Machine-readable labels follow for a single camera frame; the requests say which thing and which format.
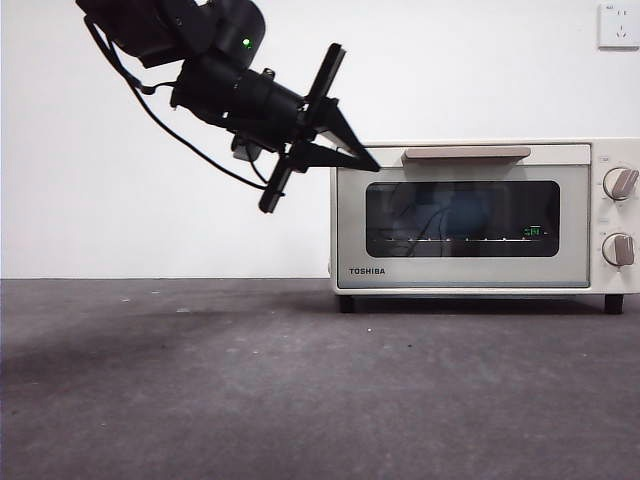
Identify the glass oven door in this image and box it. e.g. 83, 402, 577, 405
335, 143, 592, 290

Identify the beige oven door handle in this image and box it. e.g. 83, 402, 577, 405
401, 147, 533, 164

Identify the blue ceramic bowl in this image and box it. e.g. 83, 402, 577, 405
432, 192, 494, 236

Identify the beige oven knob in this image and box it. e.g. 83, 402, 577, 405
602, 167, 640, 204
601, 232, 637, 267

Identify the cream Toshiba toaster oven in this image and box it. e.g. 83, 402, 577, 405
329, 139, 640, 315

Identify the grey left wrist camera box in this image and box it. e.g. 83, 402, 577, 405
230, 137, 262, 162

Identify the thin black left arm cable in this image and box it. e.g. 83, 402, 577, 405
82, 14, 281, 194

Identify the white wall socket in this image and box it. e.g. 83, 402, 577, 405
598, 4, 640, 50

